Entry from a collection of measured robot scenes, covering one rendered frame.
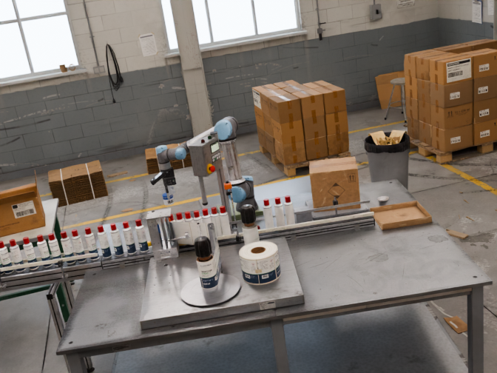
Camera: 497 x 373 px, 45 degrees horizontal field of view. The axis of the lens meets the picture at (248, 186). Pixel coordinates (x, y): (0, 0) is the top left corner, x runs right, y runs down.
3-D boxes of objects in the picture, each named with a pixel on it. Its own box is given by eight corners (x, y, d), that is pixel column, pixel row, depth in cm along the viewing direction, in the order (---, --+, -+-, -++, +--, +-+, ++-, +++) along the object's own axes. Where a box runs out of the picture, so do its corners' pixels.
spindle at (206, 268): (201, 294, 302) (191, 243, 292) (201, 286, 310) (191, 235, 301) (219, 291, 302) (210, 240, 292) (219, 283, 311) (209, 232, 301)
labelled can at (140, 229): (140, 253, 360) (133, 222, 353) (140, 249, 365) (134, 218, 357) (149, 251, 360) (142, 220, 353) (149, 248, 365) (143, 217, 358)
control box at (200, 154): (193, 176, 353) (188, 145, 347) (209, 166, 366) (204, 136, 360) (208, 177, 348) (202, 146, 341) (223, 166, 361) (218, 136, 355)
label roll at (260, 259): (279, 283, 304) (276, 257, 299) (240, 286, 307) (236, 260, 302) (282, 264, 322) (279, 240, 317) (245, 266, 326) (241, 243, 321)
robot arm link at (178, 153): (187, 145, 399) (172, 146, 402) (180, 149, 389) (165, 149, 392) (189, 156, 401) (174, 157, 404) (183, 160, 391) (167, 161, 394)
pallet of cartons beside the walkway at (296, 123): (353, 163, 718) (347, 89, 687) (287, 178, 702) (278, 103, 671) (316, 140, 829) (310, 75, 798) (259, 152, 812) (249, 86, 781)
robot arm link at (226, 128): (252, 196, 396) (235, 115, 383) (245, 203, 383) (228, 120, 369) (235, 198, 400) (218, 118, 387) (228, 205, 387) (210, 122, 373)
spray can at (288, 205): (288, 229, 362) (283, 198, 355) (286, 226, 367) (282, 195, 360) (296, 228, 362) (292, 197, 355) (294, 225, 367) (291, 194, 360)
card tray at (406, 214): (381, 230, 355) (381, 224, 354) (370, 213, 379) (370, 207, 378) (432, 222, 356) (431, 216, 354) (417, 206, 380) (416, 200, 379)
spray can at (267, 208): (266, 233, 362) (262, 201, 355) (265, 229, 367) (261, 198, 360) (275, 232, 362) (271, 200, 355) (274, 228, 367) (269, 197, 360)
